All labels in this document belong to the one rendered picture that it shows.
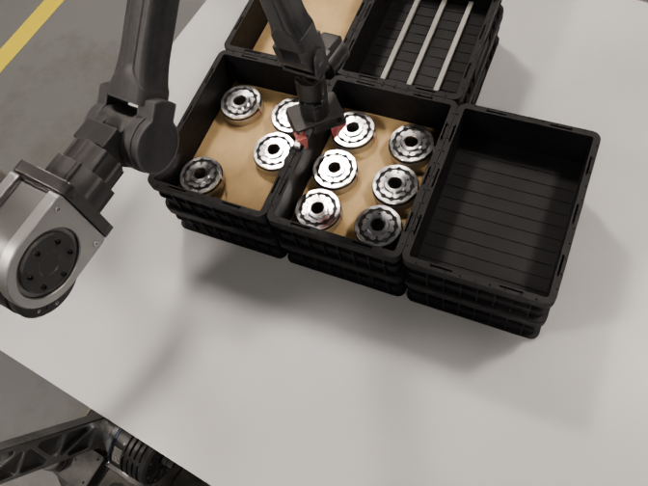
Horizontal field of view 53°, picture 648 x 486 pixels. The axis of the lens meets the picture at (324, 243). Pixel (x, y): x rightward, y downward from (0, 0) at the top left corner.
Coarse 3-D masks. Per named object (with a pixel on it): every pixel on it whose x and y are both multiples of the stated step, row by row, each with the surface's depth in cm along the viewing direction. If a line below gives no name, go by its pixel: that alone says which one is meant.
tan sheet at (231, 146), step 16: (272, 96) 163; (288, 96) 162; (224, 128) 161; (240, 128) 160; (256, 128) 160; (272, 128) 159; (208, 144) 160; (224, 144) 159; (240, 144) 158; (224, 160) 157; (240, 160) 156; (240, 176) 154; (256, 176) 153; (272, 176) 153; (224, 192) 153; (240, 192) 152; (256, 192) 151; (256, 208) 150
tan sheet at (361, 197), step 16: (384, 128) 154; (432, 128) 152; (384, 144) 152; (368, 160) 151; (384, 160) 150; (368, 176) 149; (304, 192) 150; (352, 192) 148; (368, 192) 147; (352, 208) 146; (352, 224) 144
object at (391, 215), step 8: (368, 208) 142; (376, 208) 141; (384, 208) 141; (360, 216) 141; (368, 216) 141; (392, 216) 140; (360, 224) 141; (392, 224) 139; (400, 224) 139; (360, 232) 140; (368, 232) 139; (392, 232) 138; (360, 240) 139; (368, 240) 139; (376, 240) 138; (384, 240) 138; (392, 240) 137
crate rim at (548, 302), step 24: (456, 120) 140; (528, 120) 137; (432, 192) 133; (576, 216) 126; (408, 240) 129; (408, 264) 128; (432, 264) 126; (480, 288) 125; (504, 288) 122; (552, 288) 121
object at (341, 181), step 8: (328, 152) 149; (336, 152) 149; (344, 152) 149; (320, 160) 149; (344, 160) 148; (352, 160) 148; (312, 168) 148; (320, 168) 148; (352, 168) 147; (320, 176) 147; (328, 176) 147; (344, 176) 146; (352, 176) 146; (320, 184) 146; (328, 184) 146; (336, 184) 145; (344, 184) 145
